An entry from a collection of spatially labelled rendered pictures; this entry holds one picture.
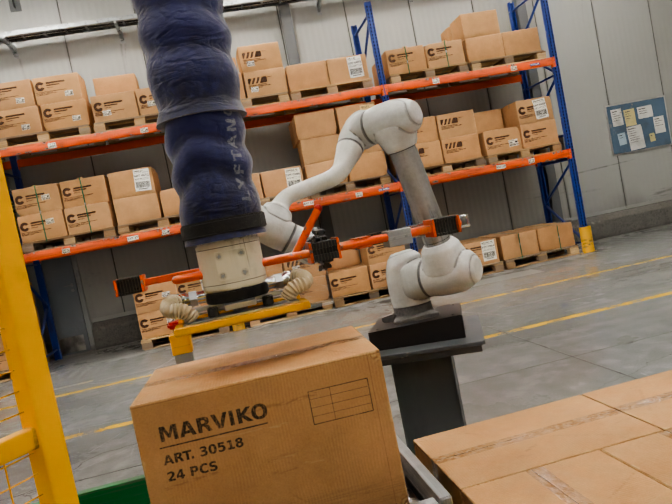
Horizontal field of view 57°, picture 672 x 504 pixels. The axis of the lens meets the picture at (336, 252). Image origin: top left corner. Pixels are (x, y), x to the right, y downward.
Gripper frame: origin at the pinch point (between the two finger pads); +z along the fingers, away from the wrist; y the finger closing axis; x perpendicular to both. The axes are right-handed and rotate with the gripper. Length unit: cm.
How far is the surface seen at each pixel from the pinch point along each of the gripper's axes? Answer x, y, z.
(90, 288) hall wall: 236, 21, -846
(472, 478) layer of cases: -23, 66, 16
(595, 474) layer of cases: -49, 66, 32
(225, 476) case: 38, 47, 21
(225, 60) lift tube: 18, -52, 8
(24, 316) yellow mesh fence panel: 66, -1, 45
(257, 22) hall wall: -99, -345, -837
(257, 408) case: 27.2, 32.8, 21.2
